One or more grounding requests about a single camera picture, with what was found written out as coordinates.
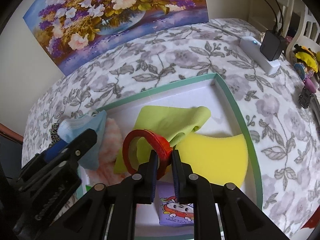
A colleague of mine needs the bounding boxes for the flower painting canvas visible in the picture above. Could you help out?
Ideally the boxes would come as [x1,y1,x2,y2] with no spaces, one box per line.
[23,0,208,75]

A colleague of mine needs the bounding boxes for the blue face mask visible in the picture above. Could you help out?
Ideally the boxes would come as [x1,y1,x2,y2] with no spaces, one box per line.
[56,109,108,171]

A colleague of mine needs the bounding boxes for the dark cabinet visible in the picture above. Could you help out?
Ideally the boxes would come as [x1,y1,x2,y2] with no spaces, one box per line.
[0,124,23,180]

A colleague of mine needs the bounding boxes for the pink white fluffy cloth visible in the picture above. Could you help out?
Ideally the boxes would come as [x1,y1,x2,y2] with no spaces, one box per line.
[86,118,126,186]

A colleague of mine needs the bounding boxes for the purple baby wipes pack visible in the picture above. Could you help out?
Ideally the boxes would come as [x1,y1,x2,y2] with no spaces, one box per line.
[155,181,194,227]

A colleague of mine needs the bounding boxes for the teal white shallow tray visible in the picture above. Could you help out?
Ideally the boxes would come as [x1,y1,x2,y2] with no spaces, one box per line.
[75,73,264,239]

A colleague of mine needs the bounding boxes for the black power adapter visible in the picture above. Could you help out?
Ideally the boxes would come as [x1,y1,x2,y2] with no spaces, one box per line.
[260,30,286,61]

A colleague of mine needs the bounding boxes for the grey floral blanket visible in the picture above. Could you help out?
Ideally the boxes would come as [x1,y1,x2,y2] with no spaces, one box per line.
[22,19,319,237]

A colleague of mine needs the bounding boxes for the yellow toy clutter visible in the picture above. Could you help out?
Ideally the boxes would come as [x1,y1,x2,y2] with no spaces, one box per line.
[293,44,319,99]

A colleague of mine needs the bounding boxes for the leopard print scrunchie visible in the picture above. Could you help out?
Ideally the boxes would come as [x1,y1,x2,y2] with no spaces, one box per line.
[48,123,60,148]

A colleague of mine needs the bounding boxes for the white power strip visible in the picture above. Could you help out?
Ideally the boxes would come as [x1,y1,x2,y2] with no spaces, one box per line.
[240,36,280,75]

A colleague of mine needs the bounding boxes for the yellow green sponge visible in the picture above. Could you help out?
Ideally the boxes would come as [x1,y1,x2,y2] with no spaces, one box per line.
[169,132,248,187]

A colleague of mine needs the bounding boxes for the red ring band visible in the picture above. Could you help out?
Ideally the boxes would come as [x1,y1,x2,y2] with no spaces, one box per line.
[122,129,173,180]

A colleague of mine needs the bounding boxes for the white chair back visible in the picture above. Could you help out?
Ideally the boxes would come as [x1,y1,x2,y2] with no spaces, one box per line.
[284,0,319,61]

